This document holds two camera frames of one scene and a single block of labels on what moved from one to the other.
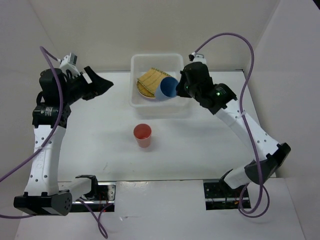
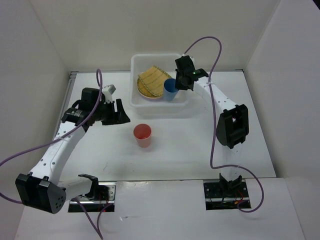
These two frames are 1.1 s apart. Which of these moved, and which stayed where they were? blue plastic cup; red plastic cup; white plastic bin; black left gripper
Moved: blue plastic cup; black left gripper
Stayed: white plastic bin; red plastic cup
